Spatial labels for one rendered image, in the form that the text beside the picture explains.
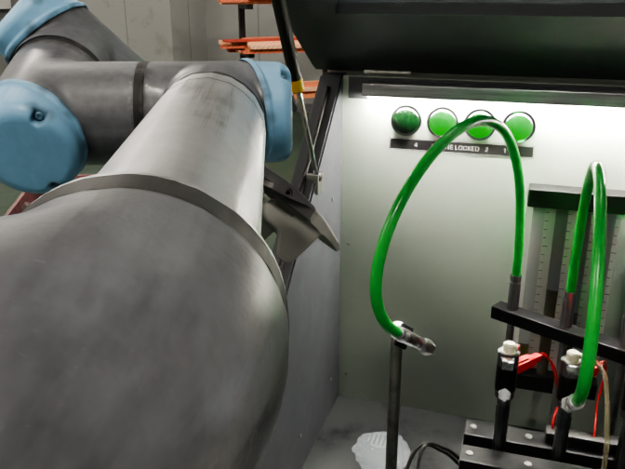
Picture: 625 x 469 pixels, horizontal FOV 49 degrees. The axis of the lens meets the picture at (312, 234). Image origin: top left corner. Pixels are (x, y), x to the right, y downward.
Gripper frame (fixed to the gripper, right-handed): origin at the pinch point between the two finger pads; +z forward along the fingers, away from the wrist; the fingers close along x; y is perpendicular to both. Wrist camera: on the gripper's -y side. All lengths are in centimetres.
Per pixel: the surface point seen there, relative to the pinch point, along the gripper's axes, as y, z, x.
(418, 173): -13.4, 6.8, 2.0
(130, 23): -347, 107, -831
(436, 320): -13, 49, -27
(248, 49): -299, 166, -554
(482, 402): -5, 65, -23
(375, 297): 0.9, 11.3, 0.5
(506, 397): 0.2, 37.2, 2.6
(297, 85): -21.7, -2.6, -19.3
